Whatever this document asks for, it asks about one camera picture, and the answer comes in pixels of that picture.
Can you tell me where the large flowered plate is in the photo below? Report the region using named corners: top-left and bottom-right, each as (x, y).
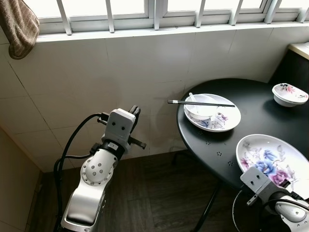
top-left (236, 134), bottom-right (309, 200)

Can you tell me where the white ceramic spoon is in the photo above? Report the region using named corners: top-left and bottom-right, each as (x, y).
top-left (188, 92), bottom-right (206, 114)

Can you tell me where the plain white small bowl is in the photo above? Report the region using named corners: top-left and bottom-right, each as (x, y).
top-left (185, 102), bottom-right (219, 122)

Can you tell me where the black round table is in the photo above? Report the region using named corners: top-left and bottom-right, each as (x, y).
top-left (177, 77), bottom-right (309, 232)

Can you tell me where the black chopstick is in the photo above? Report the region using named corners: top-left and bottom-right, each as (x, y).
top-left (168, 101), bottom-right (236, 108)
top-left (168, 99), bottom-right (236, 106)

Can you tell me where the small round flowered plate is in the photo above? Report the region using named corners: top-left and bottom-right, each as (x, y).
top-left (183, 93), bottom-right (241, 133)

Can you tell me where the white flowered bowl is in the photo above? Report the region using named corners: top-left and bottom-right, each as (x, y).
top-left (272, 83), bottom-right (309, 108)

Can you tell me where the white window security grille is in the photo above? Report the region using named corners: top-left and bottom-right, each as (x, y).
top-left (36, 0), bottom-right (309, 37)

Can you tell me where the dark cabinet with beige top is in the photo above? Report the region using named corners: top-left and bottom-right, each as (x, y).
top-left (267, 42), bottom-right (309, 95)

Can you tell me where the brown hanging towel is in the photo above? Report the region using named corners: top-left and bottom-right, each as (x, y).
top-left (0, 0), bottom-right (41, 60)

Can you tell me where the black right arm short cable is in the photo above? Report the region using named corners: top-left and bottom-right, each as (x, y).
top-left (263, 193), bottom-right (309, 218)

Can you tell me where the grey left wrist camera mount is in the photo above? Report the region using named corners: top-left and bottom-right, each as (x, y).
top-left (102, 109), bottom-right (137, 153)

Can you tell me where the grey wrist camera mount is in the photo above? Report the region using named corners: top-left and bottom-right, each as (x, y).
top-left (102, 109), bottom-right (137, 153)
top-left (240, 166), bottom-right (276, 206)

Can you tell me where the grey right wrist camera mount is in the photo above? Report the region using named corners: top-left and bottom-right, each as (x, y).
top-left (240, 166), bottom-right (276, 206)

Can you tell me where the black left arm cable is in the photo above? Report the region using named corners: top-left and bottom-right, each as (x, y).
top-left (53, 112), bottom-right (104, 232)

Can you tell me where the white window frame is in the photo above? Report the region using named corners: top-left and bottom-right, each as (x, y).
top-left (24, 0), bottom-right (309, 22)

